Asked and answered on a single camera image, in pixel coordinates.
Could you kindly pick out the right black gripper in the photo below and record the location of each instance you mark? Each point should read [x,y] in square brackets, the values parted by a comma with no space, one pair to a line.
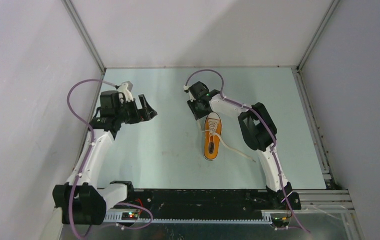
[197,115]

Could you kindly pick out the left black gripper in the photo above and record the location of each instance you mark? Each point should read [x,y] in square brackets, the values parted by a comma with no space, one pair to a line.
[144,114]

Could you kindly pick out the white shoelace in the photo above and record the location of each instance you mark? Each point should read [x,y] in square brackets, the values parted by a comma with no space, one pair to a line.
[222,142]

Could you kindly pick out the orange canvas sneaker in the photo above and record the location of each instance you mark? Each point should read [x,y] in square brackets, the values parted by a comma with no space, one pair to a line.
[212,132]

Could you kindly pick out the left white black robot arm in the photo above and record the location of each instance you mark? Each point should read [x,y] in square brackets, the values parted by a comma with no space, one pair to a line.
[80,199]

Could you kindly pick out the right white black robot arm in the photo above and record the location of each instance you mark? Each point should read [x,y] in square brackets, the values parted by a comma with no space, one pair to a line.
[258,132]

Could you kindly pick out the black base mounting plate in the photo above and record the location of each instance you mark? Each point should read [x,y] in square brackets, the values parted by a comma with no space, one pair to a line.
[210,204]

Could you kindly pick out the left controller board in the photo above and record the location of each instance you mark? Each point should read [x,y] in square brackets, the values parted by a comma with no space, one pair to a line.
[129,216]

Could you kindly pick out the controller board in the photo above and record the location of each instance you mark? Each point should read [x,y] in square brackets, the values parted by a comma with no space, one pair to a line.
[129,216]
[281,222]

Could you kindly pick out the right controller board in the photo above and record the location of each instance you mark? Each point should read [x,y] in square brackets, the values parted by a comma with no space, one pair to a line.
[281,222]

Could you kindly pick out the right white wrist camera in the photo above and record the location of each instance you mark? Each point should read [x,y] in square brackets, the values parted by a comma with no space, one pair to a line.
[186,90]

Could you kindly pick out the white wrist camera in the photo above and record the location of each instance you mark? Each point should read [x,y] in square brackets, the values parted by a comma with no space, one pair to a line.
[125,88]
[186,90]

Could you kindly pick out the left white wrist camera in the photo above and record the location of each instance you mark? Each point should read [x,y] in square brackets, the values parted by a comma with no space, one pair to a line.
[125,88]

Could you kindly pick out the aluminium frame rail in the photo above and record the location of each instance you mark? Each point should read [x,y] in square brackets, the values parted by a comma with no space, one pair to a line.
[325,201]

